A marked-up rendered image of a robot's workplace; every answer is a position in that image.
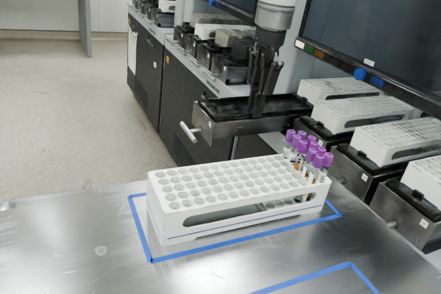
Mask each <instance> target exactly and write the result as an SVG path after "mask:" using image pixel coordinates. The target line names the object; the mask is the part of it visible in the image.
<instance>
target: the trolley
mask: <svg viewBox="0 0 441 294"><path fill-rule="evenodd" d="M326 176H327V177H328V178H329V179H330V180H331V186H330V188H329V191H328V193H327V197H326V199H325V202H324V206H323V207H322V210H321V211H318V212H315V213H309V214H306V215H300V214H299V215H293V216H290V217H285V218H281V219H276V220H270V221H267V222H262V223H258V224H253V225H249V226H244V227H241V228H235V229H231V230H227V231H223V232H217V233H214V234H209V235H205V236H200V237H197V238H196V239H194V240H191V241H186V242H182V243H177V244H173V245H168V246H162V245H161V244H160V242H159V240H158V236H157V234H156V231H155V228H154V225H153V223H152V220H151V218H150V214H149V212H148V209H147V206H146V189H147V180H140V181H135V182H126V183H121V184H113V185H107V186H99V187H94V188H86V189H80V190H72V191H67V192H58V193H53V194H44V195H39V196H30V197H26V198H17V199H8V200H3V201H0V294H441V273H439V271H437V269H435V268H434V267H433V266H432V265H431V264H430V263H428V262H427V261H426V260H425V259H424V258H423V257H422V256H420V254H418V252H416V251H415V250H414V249H413V248H412V247H411V246H409V245H408V244H407V243H406V242H405V241H404V240H403V239H402V238H401V237H400V236H399V235H397V234H396V233H395V232H394V231H393V230H392V229H390V228H389V227H388V226H387V225H386V224H385V223H384V222H383V221H382V220H381V219H380V218H378V217H377V216H376V215H375V214H374V213H373V212H371V211H370V210H369V209H368V208H367V207H366V206H365V205H364V204H363V203H362V202H361V201H359V200H358V199H357V198H356V197H355V196H353V195H352V194H351V193H350V192H349V191H348V190H347V189H346V188H345V187H344V186H343V185H342V184H340V183H339V182H338V181H337V180H336V179H335V178H333V177H332V176H331V175H330V174H329V173H327V175H326Z"/></svg>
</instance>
